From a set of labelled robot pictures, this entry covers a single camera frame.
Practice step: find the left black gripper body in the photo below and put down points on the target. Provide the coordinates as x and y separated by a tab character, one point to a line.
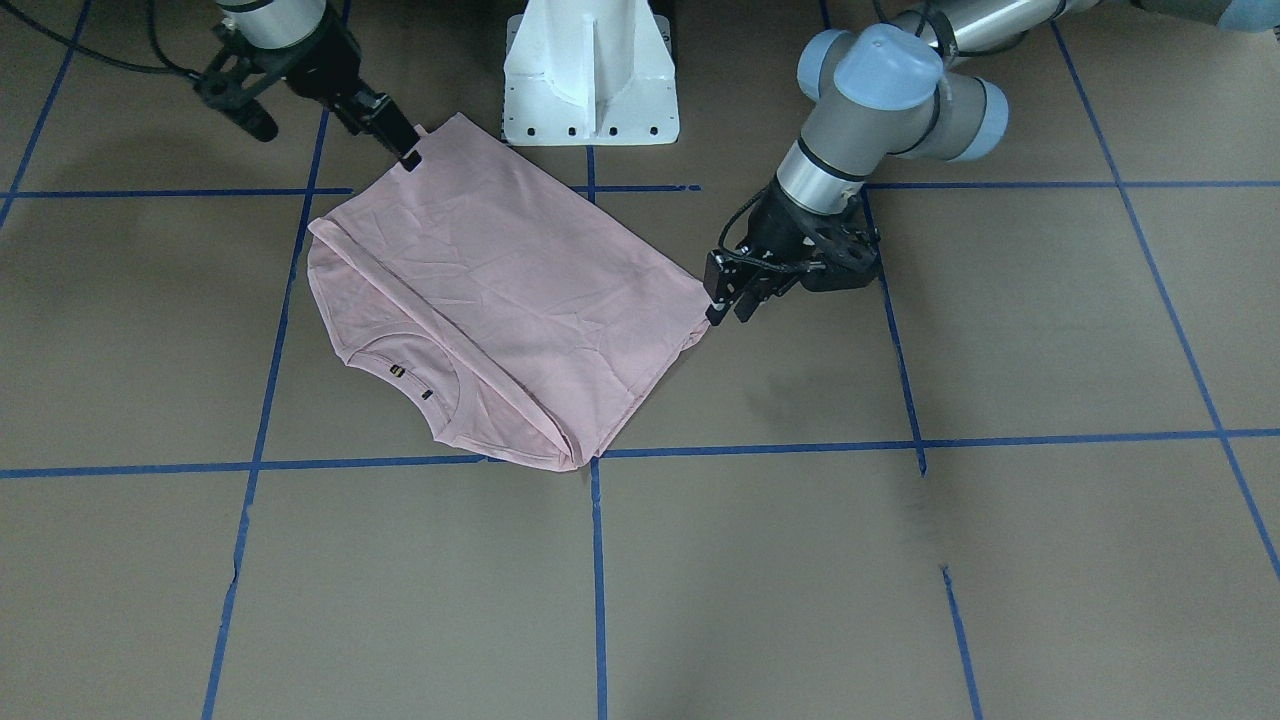
782	229

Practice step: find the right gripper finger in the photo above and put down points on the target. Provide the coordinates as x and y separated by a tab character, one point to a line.
381	118

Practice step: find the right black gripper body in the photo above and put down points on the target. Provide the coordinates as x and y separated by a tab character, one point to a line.
318	68

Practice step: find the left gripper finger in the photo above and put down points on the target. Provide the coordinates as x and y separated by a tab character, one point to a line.
761	287
732	287

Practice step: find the pink Snoopy t-shirt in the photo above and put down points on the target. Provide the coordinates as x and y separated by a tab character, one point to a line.
523	322

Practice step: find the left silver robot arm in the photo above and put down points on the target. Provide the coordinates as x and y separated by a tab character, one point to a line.
890	90

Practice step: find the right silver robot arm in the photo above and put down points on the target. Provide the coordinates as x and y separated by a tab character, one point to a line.
276	24

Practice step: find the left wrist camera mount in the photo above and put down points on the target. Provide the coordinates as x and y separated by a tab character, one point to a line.
846	252

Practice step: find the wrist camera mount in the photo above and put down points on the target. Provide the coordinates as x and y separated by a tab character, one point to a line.
846	252
237	75

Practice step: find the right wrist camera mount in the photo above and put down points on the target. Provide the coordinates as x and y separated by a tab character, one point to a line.
237	75

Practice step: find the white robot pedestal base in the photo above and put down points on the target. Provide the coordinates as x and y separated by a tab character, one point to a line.
599	73

